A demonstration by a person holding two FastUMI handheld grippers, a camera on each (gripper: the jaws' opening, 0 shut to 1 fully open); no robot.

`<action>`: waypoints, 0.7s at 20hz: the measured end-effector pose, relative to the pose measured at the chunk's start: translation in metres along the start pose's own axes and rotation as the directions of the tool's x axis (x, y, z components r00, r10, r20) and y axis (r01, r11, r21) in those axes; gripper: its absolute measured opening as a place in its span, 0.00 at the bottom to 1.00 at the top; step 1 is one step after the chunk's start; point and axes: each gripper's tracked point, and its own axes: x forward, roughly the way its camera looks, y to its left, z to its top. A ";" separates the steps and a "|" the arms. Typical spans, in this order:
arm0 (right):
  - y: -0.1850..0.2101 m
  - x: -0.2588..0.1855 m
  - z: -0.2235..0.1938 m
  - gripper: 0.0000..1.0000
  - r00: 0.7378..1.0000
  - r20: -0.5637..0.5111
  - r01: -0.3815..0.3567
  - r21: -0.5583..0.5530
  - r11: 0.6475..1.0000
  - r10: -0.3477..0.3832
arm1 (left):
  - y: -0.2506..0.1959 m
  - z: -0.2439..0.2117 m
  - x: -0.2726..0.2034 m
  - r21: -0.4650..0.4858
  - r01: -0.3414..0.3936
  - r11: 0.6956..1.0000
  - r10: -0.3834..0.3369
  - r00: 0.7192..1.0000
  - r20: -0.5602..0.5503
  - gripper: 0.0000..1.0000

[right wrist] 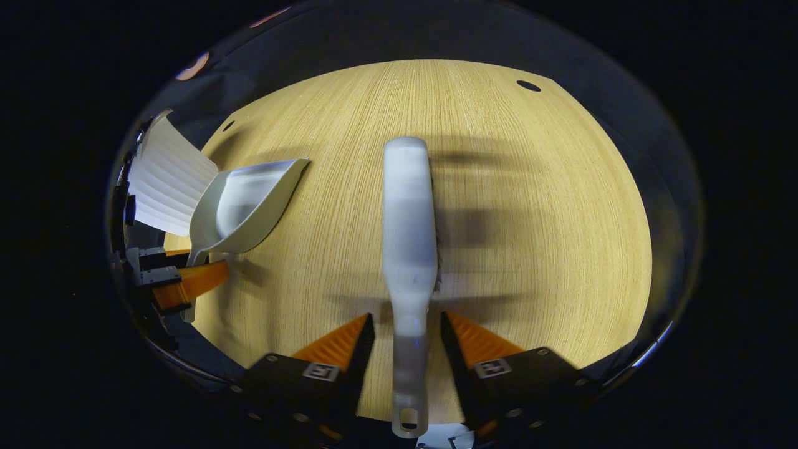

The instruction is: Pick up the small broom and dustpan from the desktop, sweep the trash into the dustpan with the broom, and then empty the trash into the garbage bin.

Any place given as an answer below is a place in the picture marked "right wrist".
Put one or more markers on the small white broom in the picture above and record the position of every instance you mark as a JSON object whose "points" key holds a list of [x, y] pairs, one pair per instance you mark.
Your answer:
{"points": [[408, 237]]}

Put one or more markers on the white dustpan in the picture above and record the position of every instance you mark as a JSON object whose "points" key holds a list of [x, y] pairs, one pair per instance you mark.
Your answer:
{"points": [[243, 206]]}

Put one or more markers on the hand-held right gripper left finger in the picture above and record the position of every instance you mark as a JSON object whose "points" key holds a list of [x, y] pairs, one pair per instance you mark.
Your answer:
{"points": [[361, 362]]}

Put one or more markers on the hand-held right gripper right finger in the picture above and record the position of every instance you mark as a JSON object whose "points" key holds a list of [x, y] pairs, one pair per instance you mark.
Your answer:
{"points": [[455, 362]]}

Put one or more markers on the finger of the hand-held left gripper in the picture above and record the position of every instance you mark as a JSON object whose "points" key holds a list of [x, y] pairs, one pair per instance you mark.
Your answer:
{"points": [[196, 284], [177, 253]]}

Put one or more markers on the black backdrop cloth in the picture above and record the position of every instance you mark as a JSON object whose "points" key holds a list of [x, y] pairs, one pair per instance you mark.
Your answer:
{"points": [[374, 31]]}

